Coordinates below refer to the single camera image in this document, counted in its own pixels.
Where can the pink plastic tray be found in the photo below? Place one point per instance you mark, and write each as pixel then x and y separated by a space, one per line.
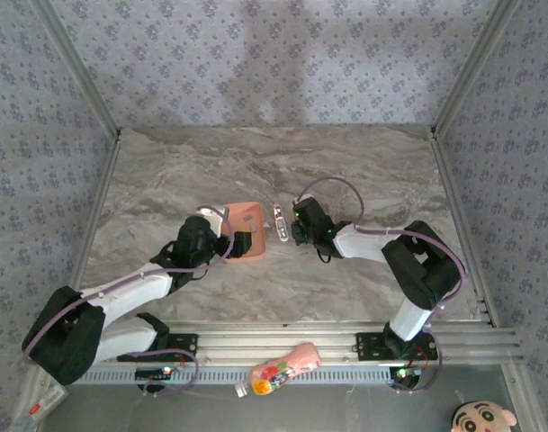
pixel 242 211

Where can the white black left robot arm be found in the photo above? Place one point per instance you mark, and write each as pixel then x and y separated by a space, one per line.
pixel 134 292

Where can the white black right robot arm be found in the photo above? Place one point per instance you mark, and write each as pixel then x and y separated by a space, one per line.
pixel 359 243

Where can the small circuit board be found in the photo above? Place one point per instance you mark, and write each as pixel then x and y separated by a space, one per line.
pixel 154 372
pixel 406 372

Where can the pink printed plastic bottle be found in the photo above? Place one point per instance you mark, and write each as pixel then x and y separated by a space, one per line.
pixel 282 369

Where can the clear packet with red label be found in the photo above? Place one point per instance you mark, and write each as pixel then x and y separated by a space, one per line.
pixel 48 402

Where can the cartoon face plush doll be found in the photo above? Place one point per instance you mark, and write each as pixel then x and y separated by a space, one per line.
pixel 480 418

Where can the aluminium table side rail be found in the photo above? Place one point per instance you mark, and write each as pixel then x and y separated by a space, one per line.
pixel 100 198
pixel 453 198

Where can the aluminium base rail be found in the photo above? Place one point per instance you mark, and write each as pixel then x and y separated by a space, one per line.
pixel 278 337

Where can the aluminium frame post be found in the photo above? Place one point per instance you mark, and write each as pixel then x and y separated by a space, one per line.
pixel 476 67
pixel 75 67

